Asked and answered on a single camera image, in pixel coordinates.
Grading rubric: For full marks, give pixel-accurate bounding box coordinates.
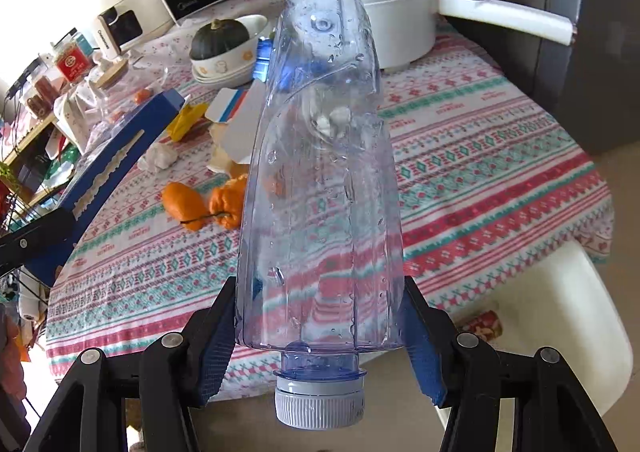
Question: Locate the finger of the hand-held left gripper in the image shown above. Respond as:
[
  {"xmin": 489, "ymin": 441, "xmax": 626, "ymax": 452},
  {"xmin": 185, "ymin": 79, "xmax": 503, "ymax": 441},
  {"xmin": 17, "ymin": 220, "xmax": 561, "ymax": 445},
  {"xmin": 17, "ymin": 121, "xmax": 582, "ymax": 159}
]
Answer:
[
  {"xmin": 27, "ymin": 88, "xmax": 192, "ymax": 283},
  {"xmin": 0, "ymin": 208, "xmax": 76, "ymax": 273}
]

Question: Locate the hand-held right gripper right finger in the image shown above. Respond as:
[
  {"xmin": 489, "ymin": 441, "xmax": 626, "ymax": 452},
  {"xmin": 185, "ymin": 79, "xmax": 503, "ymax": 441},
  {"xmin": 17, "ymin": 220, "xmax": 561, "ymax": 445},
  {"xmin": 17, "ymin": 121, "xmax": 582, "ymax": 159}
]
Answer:
[{"xmin": 402, "ymin": 274, "xmax": 618, "ymax": 452}]

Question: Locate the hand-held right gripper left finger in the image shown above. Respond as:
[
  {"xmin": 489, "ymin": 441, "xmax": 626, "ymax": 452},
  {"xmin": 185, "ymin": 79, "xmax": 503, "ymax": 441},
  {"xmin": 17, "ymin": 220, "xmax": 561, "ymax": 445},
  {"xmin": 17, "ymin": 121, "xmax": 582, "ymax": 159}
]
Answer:
[{"xmin": 25, "ymin": 274, "xmax": 238, "ymax": 452}]

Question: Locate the yellow wrapper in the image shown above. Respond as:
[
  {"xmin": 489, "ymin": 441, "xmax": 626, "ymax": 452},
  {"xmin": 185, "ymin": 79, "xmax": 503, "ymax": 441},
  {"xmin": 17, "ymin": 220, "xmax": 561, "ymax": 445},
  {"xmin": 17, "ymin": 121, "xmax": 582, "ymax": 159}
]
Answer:
[{"xmin": 167, "ymin": 102, "xmax": 209, "ymax": 140}]

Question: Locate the white trash bin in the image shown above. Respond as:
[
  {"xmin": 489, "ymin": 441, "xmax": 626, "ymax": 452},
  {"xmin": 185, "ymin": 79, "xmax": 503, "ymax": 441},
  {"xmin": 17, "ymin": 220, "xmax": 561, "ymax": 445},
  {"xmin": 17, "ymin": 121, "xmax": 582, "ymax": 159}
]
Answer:
[{"xmin": 400, "ymin": 239, "xmax": 633, "ymax": 433}]

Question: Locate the clear plastic bottle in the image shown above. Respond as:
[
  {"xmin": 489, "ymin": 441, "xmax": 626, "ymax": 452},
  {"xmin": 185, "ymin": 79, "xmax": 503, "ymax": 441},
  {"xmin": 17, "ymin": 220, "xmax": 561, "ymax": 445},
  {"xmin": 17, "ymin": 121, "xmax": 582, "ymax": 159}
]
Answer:
[{"xmin": 234, "ymin": 0, "xmax": 407, "ymax": 429}]

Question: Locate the white crumpled tissue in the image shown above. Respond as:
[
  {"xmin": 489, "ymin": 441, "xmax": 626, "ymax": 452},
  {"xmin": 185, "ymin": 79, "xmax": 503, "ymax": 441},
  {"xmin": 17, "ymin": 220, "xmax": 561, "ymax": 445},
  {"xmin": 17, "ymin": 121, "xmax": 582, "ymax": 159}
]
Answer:
[{"xmin": 137, "ymin": 142, "xmax": 177, "ymax": 172}]

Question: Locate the red gold wrapper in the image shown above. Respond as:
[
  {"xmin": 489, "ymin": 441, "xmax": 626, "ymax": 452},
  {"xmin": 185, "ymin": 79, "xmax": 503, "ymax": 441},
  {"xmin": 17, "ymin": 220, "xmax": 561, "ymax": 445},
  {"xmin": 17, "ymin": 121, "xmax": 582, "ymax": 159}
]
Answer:
[{"xmin": 459, "ymin": 311, "xmax": 502, "ymax": 344}]

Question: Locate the clear plastic bag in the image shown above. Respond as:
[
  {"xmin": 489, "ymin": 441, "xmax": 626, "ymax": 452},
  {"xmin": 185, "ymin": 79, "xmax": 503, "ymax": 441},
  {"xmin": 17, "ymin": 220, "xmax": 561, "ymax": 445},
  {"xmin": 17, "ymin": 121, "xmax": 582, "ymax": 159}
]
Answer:
[{"xmin": 54, "ymin": 59, "xmax": 168, "ymax": 153}]

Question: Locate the cluttered wooden shelf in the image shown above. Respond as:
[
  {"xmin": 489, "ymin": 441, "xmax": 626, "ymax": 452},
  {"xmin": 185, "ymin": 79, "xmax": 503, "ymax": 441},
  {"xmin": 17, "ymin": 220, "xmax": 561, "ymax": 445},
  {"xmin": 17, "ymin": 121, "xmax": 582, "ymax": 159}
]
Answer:
[{"xmin": 0, "ymin": 52, "xmax": 91, "ymax": 233}]

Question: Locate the orange peel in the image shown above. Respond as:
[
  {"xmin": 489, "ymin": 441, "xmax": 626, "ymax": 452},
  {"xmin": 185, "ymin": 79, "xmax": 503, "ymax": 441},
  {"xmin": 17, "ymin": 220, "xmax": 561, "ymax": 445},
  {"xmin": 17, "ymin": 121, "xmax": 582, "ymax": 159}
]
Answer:
[
  {"xmin": 161, "ymin": 182, "xmax": 208, "ymax": 232},
  {"xmin": 209, "ymin": 174, "xmax": 249, "ymax": 229}
]

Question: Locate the jar with wooden lid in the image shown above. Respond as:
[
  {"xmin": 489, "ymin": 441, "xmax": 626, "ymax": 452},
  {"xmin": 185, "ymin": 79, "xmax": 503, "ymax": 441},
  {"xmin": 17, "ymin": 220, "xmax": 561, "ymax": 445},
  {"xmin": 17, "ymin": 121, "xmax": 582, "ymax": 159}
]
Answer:
[{"xmin": 92, "ymin": 57, "xmax": 133, "ymax": 90}]

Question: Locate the red tin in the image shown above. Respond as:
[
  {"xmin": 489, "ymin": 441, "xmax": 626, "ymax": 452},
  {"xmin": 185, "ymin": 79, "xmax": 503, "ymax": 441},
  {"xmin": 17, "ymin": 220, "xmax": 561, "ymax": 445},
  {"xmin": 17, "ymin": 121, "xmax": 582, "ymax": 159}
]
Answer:
[{"xmin": 54, "ymin": 44, "xmax": 92, "ymax": 84}]

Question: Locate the white striped carton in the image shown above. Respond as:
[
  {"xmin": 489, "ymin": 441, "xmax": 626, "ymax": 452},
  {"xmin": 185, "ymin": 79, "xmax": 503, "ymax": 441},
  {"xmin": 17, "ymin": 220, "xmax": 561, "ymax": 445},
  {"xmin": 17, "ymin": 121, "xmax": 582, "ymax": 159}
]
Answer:
[{"xmin": 205, "ymin": 80, "xmax": 267, "ymax": 167}]

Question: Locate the white plate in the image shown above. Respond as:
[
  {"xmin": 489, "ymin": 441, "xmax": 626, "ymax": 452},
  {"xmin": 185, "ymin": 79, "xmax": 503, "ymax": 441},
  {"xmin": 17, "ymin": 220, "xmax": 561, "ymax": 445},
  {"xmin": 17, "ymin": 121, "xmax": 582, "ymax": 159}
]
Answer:
[{"xmin": 192, "ymin": 63, "xmax": 256, "ymax": 89}]

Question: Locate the white printed bowl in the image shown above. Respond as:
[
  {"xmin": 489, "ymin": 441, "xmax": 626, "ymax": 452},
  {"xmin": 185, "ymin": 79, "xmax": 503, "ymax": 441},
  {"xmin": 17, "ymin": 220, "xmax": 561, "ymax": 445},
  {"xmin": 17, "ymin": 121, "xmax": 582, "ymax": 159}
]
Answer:
[{"xmin": 191, "ymin": 14, "xmax": 271, "ymax": 78}]

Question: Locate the dark green squash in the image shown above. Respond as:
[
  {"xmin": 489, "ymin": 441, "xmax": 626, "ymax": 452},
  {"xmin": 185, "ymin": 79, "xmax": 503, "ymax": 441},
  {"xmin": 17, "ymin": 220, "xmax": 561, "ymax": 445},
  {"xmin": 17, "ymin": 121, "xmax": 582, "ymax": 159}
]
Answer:
[{"xmin": 190, "ymin": 18, "xmax": 250, "ymax": 60}]

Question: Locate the patterned tablecloth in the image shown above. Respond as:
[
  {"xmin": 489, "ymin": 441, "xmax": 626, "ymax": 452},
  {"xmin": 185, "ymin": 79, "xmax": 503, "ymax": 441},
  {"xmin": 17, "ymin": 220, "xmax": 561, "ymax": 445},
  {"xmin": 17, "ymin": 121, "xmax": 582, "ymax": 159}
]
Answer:
[{"xmin": 45, "ymin": 14, "xmax": 613, "ymax": 403}]

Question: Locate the grey refrigerator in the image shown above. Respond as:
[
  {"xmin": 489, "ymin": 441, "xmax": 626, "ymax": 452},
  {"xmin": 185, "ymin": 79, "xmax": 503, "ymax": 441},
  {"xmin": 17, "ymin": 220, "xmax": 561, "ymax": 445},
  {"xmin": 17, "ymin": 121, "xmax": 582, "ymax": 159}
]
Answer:
[{"xmin": 435, "ymin": 0, "xmax": 640, "ymax": 158}]

